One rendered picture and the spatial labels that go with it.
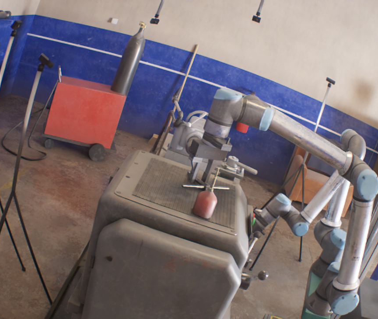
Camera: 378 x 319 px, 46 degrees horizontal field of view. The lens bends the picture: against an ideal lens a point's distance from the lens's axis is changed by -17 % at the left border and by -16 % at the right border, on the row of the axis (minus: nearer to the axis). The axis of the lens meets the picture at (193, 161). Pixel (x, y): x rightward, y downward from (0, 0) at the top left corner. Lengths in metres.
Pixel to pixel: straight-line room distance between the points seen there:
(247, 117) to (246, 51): 4.98
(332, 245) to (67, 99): 3.59
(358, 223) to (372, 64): 5.19
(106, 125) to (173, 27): 1.90
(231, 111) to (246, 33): 4.99
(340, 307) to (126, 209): 1.16
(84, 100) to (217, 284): 4.16
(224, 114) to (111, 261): 0.65
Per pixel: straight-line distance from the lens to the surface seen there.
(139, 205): 1.58
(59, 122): 5.56
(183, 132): 3.44
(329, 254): 2.84
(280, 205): 2.76
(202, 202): 1.61
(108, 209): 1.60
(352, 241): 2.12
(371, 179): 2.00
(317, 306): 2.46
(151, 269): 1.55
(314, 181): 6.38
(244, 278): 1.81
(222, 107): 1.79
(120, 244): 1.52
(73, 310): 1.87
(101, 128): 5.61
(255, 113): 1.81
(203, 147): 1.83
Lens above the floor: 1.96
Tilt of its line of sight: 17 degrees down
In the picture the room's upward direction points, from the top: 19 degrees clockwise
